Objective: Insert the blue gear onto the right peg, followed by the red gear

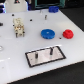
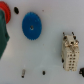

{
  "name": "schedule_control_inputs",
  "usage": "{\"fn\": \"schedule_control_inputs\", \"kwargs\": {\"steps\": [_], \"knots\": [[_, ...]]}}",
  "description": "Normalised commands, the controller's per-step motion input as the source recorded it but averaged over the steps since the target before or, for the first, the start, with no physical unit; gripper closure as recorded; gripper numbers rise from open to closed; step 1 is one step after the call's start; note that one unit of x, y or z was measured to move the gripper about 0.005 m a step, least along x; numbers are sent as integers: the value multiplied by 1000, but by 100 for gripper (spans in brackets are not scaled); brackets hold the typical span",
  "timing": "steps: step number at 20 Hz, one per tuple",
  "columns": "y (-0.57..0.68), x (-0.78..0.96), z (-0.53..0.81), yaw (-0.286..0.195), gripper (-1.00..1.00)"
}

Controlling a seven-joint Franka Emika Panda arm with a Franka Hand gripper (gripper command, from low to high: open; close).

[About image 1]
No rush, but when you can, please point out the blue plastic gear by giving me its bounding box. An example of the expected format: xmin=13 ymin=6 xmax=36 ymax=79
xmin=41 ymin=29 xmax=55 ymax=39

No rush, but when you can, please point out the red plastic gear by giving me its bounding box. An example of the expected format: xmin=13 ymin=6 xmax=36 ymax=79
xmin=63 ymin=29 xmax=74 ymax=39

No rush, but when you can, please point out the right metal peg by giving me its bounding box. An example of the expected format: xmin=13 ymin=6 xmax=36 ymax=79
xmin=50 ymin=47 xmax=54 ymax=55

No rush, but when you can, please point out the metal peg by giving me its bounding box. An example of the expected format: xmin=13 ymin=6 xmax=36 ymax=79
xmin=35 ymin=52 xmax=38 ymax=62
xmin=50 ymin=47 xmax=54 ymax=55

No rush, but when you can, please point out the left metal peg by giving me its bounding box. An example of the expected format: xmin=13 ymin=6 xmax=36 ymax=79
xmin=35 ymin=52 xmax=38 ymax=62

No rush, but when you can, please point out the small blue block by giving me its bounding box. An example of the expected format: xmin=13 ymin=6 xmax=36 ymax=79
xmin=49 ymin=6 xmax=59 ymax=13

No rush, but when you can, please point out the black-framed peg base plate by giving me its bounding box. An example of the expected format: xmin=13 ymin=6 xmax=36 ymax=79
xmin=25 ymin=46 xmax=66 ymax=67

